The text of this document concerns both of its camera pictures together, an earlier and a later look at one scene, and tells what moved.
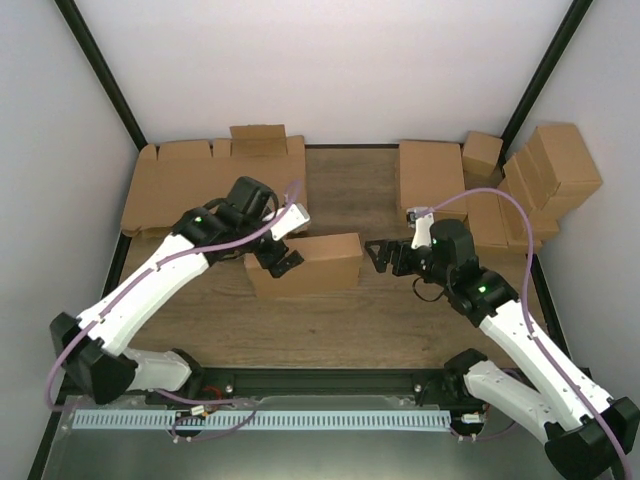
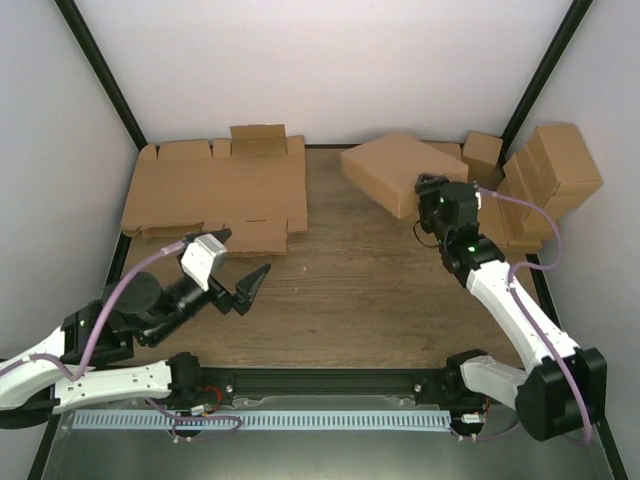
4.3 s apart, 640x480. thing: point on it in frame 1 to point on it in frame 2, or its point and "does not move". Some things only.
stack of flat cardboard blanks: (162, 187) does not move
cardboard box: (330, 261) to (388, 169)
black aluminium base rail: (274, 383) does not move
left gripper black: (267, 260) to (247, 291)
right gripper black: (388, 246) to (428, 193)
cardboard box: (485, 217) does not move
